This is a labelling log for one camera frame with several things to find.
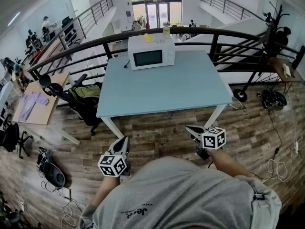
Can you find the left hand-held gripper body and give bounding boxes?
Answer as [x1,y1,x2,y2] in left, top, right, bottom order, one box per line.
[97,149,132,177]

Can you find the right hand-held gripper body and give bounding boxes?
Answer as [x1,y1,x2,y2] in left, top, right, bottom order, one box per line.
[195,127,226,161]

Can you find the person's left forearm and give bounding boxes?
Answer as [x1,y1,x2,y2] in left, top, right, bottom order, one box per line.
[91,175,120,209]

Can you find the white table leg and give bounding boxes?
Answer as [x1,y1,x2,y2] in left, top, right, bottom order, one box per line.
[203,104,226,130]
[101,116,125,139]

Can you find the black office chair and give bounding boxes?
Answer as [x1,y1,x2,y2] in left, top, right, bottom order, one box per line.
[39,73,103,136]

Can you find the black device on floor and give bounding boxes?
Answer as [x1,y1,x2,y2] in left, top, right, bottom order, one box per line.
[36,146,66,189]

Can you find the green backpack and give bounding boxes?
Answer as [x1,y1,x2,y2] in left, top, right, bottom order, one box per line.
[68,82,102,104]

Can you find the person's grey shirt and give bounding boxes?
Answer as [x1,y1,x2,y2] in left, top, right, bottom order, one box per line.
[78,156,282,229]

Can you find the wooden desk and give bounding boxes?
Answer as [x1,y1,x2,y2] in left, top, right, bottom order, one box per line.
[11,72,81,146]

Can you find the white microwave oven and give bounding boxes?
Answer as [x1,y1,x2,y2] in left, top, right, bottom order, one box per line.
[127,33,176,71]

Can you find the purple cloth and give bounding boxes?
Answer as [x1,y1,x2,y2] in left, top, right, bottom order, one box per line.
[18,91,50,123]

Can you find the small wooden side table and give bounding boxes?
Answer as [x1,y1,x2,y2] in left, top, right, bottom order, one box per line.
[266,57,303,83]

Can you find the black swivel chair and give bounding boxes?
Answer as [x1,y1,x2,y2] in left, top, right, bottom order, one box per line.
[0,122,33,159]

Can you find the clear green water bottle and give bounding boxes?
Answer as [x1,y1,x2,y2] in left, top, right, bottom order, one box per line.
[163,21,171,39]

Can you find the black curved metal railing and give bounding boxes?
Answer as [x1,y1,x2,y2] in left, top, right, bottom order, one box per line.
[27,27,305,81]

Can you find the black wheeled stand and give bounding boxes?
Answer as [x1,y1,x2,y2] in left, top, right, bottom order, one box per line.
[233,1,305,103]

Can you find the glass entrance door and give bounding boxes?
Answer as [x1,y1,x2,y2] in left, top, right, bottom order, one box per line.
[145,1,170,30]

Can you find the black balcony railing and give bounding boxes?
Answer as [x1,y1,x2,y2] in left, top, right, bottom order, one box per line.
[200,0,265,21]
[56,0,114,48]

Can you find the white cable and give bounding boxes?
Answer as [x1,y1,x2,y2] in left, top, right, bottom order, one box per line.
[229,95,244,111]

